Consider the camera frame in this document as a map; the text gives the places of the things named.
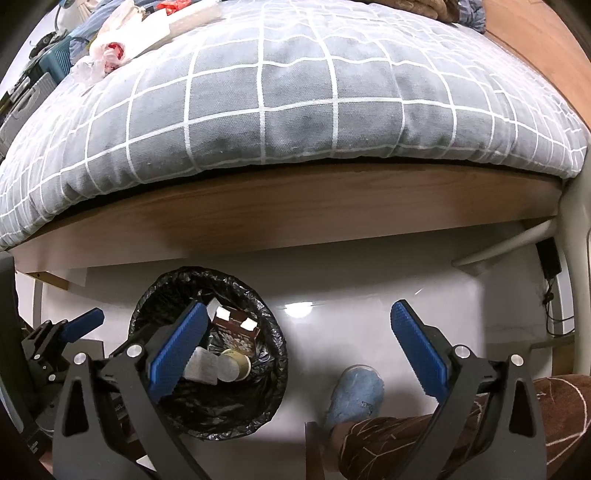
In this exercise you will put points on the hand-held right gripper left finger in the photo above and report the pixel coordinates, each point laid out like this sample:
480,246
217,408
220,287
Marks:
178,350

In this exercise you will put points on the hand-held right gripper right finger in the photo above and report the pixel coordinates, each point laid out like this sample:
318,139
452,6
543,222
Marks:
418,350

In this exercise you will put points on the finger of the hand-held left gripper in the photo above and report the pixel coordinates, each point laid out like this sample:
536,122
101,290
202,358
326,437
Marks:
83,321

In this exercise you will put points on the black wipe sachet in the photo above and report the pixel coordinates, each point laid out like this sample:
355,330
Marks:
203,367

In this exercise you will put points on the dark brown carton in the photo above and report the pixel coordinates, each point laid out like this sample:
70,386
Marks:
235,339

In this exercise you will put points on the trash bin with black liner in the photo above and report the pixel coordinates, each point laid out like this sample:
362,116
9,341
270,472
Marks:
270,332

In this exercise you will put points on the translucent white bag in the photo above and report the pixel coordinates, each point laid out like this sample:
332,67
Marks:
120,18

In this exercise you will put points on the blue slipper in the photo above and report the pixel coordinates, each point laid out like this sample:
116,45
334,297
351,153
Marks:
355,392

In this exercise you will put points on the black power adapter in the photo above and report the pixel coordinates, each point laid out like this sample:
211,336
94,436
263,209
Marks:
548,258

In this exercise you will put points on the grey suitcase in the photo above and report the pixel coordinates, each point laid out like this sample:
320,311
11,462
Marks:
27,97

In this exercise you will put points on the clear bag with red mark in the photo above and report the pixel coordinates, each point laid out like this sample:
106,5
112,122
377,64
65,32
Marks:
99,62

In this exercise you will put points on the teal box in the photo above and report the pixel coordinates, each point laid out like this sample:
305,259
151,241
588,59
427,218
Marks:
57,55

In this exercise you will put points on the white small box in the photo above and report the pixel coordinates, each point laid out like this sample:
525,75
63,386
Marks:
150,37

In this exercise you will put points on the wooden headboard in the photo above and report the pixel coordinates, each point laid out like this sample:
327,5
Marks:
545,69

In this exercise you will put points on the red plastic bag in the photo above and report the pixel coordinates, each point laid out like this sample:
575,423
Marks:
173,4

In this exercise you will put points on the pale blue cloth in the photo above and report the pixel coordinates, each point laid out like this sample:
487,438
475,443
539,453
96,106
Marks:
471,16

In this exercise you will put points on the brown fleece blanket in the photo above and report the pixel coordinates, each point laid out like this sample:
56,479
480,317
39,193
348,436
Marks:
425,7

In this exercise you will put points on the wooden bed frame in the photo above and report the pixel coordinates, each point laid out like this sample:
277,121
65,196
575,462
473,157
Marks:
277,207

